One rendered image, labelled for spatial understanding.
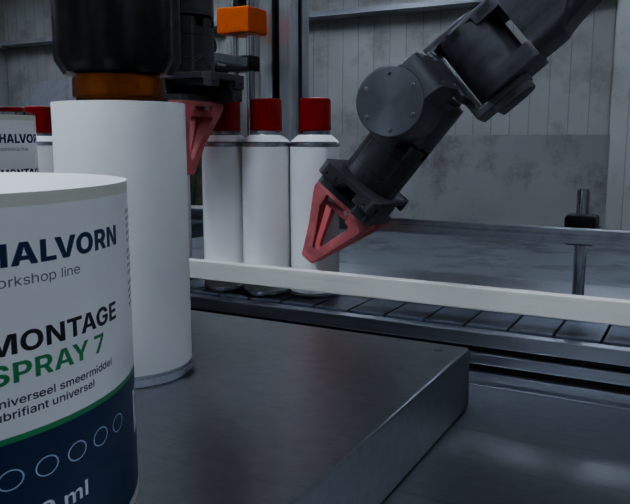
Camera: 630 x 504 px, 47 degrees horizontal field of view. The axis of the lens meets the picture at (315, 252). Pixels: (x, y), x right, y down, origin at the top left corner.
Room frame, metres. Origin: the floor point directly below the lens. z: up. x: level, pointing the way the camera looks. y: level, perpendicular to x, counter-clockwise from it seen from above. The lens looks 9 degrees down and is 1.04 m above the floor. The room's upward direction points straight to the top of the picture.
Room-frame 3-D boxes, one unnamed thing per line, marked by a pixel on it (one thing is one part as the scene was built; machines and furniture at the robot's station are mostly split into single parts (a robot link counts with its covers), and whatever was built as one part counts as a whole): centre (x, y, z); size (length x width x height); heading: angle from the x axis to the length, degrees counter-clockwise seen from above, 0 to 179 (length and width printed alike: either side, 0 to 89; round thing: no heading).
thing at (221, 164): (0.79, 0.10, 0.98); 0.05 x 0.05 x 0.20
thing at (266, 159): (0.76, 0.05, 0.98); 0.05 x 0.05 x 0.20
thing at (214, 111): (0.75, 0.14, 1.05); 0.07 x 0.07 x 0.09; 61
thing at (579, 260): (0.69, -0.26, 0.91); 0.07 x 0.03 x 0.17; 152
